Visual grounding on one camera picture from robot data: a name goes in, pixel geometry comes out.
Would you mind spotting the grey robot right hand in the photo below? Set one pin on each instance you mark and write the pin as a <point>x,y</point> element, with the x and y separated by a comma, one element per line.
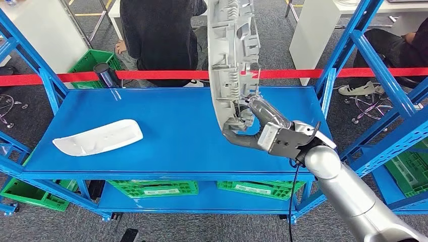
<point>284,140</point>

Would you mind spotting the silver plastic wheel hubcap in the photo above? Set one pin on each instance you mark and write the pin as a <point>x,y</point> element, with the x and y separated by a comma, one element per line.
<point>222,66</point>

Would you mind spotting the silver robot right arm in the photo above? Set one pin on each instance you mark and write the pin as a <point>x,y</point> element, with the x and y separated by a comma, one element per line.
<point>351,197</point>

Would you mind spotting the white plastic trim part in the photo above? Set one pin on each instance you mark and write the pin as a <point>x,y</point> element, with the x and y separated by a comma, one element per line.
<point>100,138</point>

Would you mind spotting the red barrier belt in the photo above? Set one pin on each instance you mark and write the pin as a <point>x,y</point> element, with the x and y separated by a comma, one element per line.
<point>301,73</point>
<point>80,77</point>

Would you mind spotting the chrome office chair base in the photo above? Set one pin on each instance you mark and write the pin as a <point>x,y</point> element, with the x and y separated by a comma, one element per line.
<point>9,125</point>
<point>369,107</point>

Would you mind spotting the white desk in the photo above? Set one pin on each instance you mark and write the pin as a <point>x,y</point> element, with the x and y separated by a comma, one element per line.
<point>311,40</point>
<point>113,10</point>

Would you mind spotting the person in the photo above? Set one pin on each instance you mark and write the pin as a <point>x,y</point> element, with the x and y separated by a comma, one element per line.
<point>384,53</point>
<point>160,36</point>

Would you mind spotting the white cabinet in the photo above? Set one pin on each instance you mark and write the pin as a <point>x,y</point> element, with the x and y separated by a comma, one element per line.
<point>57,33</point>

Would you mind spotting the clear plastic bottle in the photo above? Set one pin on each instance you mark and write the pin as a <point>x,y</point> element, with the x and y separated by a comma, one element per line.
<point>10,2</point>

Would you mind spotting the chrome barrier stanchion post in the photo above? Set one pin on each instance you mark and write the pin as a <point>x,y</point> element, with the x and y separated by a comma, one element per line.
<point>106,76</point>

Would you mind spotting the grey metal table frame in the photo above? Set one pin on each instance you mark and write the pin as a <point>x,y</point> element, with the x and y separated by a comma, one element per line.
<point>75,23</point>

